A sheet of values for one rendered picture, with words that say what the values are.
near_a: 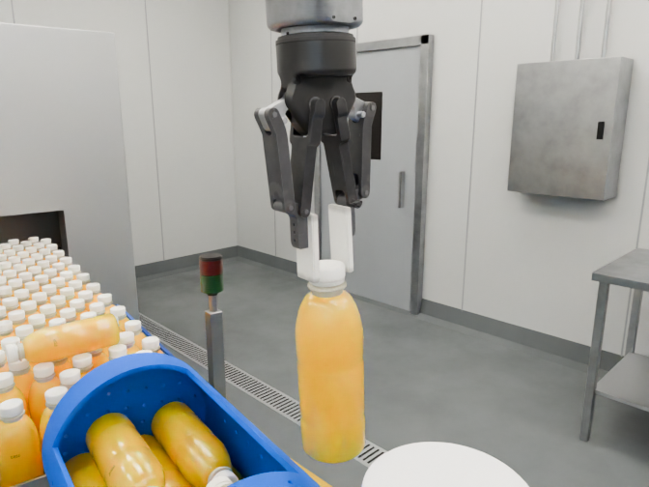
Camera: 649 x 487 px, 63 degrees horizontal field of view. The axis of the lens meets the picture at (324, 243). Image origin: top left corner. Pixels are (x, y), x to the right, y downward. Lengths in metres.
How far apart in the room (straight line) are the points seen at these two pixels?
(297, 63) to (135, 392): 0.68
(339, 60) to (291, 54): 0.04
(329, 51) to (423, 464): 0.74
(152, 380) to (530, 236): 3.25
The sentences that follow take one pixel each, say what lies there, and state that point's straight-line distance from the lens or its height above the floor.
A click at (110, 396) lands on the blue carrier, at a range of 0.99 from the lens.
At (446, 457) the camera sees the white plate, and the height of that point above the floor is 1.04.
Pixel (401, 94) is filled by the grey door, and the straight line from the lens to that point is 4.39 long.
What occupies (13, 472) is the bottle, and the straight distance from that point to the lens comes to 1.18.
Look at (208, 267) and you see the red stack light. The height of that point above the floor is 1.24.
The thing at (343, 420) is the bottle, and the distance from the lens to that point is 0.59.
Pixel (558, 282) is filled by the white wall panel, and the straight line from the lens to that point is 3.92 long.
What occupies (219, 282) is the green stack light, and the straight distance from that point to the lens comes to 1.47.
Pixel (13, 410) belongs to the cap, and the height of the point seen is 1.11.
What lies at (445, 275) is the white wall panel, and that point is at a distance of 4.33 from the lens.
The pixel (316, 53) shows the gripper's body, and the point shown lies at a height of 1.68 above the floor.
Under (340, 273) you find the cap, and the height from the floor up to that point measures 1.47.
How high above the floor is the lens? 1.63
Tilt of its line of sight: 13 degrees down
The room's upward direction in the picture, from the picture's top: straight up
